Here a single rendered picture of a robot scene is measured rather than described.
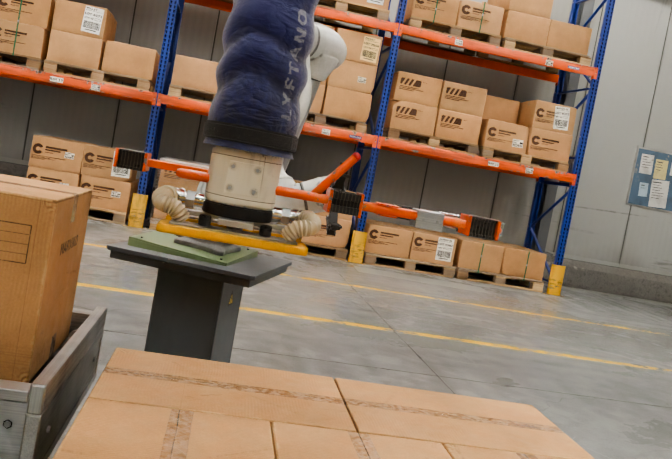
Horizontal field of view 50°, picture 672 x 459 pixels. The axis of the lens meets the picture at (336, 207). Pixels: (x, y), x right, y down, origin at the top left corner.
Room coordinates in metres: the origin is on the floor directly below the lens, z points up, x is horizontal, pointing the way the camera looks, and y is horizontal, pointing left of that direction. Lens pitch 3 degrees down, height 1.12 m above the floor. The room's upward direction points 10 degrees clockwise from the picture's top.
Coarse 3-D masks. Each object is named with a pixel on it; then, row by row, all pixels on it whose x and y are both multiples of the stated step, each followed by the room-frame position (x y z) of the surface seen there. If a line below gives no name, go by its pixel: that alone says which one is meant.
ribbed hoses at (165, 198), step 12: (156, 192) 1.64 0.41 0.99; (168, 192) 1.67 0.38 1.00; (156, 204) 1.62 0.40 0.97; (168, 204) 1.61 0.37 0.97; (180, 204) 1.62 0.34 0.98; (180, 216) 1.62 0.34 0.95; (300, 216) 1.75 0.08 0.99; (312, 216) 1.70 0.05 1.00; (288, 228) 1.66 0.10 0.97; (300, 228) 1.65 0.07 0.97; (312, 228) 1.66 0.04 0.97; (288, 240) 1.66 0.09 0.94
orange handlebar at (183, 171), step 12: (168, 168) 1.97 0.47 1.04; (180, 168) 1.72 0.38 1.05; (192, 168) 1.98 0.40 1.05; (204, 180) 1.71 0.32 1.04; (276, 192) 1.73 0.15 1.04; (288, 192) 1.73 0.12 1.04; (300, 192) 1.74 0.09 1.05; (312, 192) 1.76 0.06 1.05; (372, 204) 1.77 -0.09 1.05; (384, 204) 1.77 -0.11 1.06; (384, 216) 1.77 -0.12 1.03; (396, 216) 1.78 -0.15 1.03; (408, 216) 1.78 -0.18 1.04
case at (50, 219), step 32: (0, 192) 1.50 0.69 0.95; (32, 192) 1.57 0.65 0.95; (64, 192) 1.70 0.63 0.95; (0, 224) 1.50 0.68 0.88; (32, 224) 1.51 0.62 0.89; (64, 224) 1.62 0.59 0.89; (0, 256) 1.50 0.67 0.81; (32, 256) 1.51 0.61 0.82; (64, 256) 1.68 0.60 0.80; (0, 288) 1.50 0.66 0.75; (32, 288) 1.51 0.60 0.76; (64, 288) 1.75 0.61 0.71; (0, 320) 1.51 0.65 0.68; (32, 320) 1.52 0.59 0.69; (64, 320) 1.82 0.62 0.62; (0, 352) 1.51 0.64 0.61; (32, 352) 1.52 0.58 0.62
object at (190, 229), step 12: (204, 216) 1.63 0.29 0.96; (156, 228) 1.58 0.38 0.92; (168, 228) 1.59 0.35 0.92; (180, 228) 1.59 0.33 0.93; (192, 228) 1.60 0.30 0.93; (204, 228) 1.61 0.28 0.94; (216, 228) 1.64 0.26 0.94; (228, 228) 1.68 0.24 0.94; (264, 228) 1.65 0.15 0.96; (216, 240) 1.60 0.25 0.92; (228, 240) 1.61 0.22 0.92; (240, 240) 1.61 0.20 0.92; (252, 240) 1.61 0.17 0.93; (264, 240) 1.62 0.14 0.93; (276, 240) 1.63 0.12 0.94; (288, 252) 1.62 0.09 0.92; (300, 252) 1.63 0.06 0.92
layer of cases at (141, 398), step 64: (128, 384) 1.65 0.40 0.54; (192, 384) 1.73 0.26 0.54; (256, 384) 1.82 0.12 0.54; (320, 384) 1.92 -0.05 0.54; (64, 448) 1.26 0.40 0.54; (128, 448) 1.31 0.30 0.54; (192, 448) 1.36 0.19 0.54; (256, 448) 1.42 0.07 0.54; (320, 448) 1.48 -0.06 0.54; (384, 448) 1.54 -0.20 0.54; (448, 448) 1.62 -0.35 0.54; (512, 448) 1.69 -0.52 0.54; (576, 448) 1.78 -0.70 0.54
